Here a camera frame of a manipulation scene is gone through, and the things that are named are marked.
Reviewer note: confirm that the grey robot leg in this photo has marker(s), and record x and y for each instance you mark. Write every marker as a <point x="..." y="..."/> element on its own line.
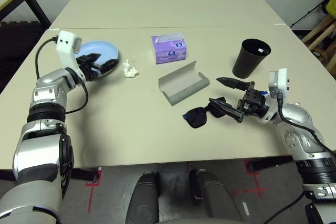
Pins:
<point x="218" y="197"/>
<point x="143" y="197"/>

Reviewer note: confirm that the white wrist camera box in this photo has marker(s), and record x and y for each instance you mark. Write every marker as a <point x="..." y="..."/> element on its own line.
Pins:
<point x="65" y="41"/>
<point x="282" y="79"/>

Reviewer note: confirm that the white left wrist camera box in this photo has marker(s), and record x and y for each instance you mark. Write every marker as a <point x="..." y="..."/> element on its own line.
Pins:
<point x="65" y="41"/>

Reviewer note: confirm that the white tissue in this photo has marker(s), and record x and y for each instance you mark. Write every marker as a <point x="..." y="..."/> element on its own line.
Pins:
<point x="130" y="71"/>

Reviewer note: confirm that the purple tissue pack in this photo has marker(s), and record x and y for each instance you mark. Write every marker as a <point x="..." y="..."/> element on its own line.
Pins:
<point x="170" y="52"/>

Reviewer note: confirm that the blue plastic plate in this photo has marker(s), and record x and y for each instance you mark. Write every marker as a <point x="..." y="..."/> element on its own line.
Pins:
<point x="102" y="48"/>

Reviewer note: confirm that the wooden chair frame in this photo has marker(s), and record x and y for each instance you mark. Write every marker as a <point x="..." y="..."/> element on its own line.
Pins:
<point x="317" y="28"/>

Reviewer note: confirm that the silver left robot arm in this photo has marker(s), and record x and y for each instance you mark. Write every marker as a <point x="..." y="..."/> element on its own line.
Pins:
<point x="39" y="155"/>

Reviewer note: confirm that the black sunglasses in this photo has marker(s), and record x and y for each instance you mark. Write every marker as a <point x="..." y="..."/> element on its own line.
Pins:
<point x="197" y="119"/>

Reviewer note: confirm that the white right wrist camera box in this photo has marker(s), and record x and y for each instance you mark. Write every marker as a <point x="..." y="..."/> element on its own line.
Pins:
<point x="282" y="79"/>

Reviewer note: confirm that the black table foot bar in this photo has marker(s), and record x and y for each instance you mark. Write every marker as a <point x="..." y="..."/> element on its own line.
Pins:
<point x="267" y="163"/>
<point x="6" y="175"/>
<point x="84" y="175"/>

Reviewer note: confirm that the thin black stand rod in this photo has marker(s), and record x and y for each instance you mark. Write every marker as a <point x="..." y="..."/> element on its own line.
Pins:
<point x="304" y="16"/>

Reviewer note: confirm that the black foam floor mat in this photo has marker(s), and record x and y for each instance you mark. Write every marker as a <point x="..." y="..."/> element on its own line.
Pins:
<point x="15" y="45"/>

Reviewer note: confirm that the small blue white connector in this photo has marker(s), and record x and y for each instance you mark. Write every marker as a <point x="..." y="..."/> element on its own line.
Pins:
<point x="263" y="93"/>

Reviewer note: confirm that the yellow-green object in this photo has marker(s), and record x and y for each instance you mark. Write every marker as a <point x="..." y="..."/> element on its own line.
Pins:
<point x="331" y="5"/>

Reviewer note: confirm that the black plastic cup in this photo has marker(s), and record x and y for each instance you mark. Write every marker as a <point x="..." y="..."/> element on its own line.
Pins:
<point x="245" y="64"/>

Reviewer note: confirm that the grey robot left leg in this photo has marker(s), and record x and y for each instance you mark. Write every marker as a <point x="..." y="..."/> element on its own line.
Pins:
<point x="143" y="197"/>

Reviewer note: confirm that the grey robot right leg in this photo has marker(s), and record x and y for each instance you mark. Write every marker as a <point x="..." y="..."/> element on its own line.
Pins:
<point x="218" y="197"/>

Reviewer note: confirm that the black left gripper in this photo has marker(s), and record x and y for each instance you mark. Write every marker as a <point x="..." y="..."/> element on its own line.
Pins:
<point x="89" y="73"/>

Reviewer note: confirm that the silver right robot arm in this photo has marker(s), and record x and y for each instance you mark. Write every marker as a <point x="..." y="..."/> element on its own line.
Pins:
<point x="299" y="115"/>

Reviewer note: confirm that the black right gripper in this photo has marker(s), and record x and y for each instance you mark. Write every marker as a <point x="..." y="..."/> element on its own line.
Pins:
<point x="253" y="103"/>

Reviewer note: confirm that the grey glasses case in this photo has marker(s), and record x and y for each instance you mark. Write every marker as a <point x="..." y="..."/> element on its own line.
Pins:
<point x="181" y="86"/>

